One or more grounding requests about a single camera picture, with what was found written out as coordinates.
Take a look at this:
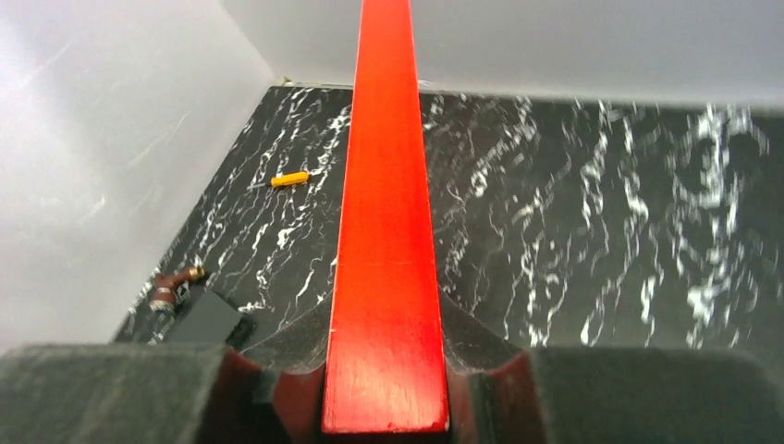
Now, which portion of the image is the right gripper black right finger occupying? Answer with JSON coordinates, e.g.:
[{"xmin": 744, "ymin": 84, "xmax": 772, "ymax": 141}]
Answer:
[{"xmin": 440, "ymin": 296, "xmax": 783, "ymax": 443}]

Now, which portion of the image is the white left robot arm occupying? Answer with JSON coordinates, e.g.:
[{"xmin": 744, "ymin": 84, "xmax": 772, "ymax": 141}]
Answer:
[{"xmin": 164, "ymin": 288, "xmax": 256, "ymax": 350}]

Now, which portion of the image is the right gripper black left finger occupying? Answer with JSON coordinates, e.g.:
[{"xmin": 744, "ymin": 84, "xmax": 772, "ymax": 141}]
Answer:
[{"xmin": 1, "ymin": 302, "xmax": 331, "ymax": 443}]

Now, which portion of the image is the brown copper pipe fitting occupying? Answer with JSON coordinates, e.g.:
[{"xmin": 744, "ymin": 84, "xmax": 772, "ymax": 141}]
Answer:
[{"xmin": 149, "ymin": 266, "xmax": 206, "ymax": 314}]

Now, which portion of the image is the red picture frame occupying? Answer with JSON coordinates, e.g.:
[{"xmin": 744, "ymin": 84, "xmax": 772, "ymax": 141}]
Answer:
[{"xmin": 321, "ymin": 1, "xmax": 449, "ymax": 443}]

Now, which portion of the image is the yellow handled screwdriver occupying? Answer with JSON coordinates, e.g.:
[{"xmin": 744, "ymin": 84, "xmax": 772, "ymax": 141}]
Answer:
[{"xmin": 249, "ymin": 171, "xmax": 312, "ymax": 190}]

